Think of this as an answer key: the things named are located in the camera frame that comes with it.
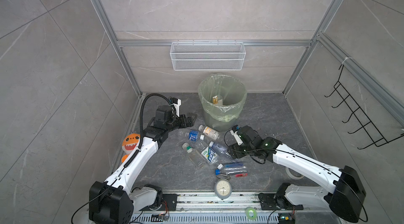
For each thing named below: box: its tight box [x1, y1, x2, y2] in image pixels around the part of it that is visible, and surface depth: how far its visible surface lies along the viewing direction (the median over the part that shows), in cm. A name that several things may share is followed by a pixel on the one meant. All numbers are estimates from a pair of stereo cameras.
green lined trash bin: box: [197, 74, 248, 133], surface depth 92 cm
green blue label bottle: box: [194, 134, 219, 164], surface depth 85 cm
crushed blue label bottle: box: [177, 128, 201, 143], surface depth 94 cm
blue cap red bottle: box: [215, 162, 248, 178], surface depth 82 cm
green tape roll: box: [245, 206, 258, 221], surface depth 72 cm
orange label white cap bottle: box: [198, 124, 220, 141], surface depth 95 cm
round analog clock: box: [214, 178, 232, 201], surface depth 76 cm
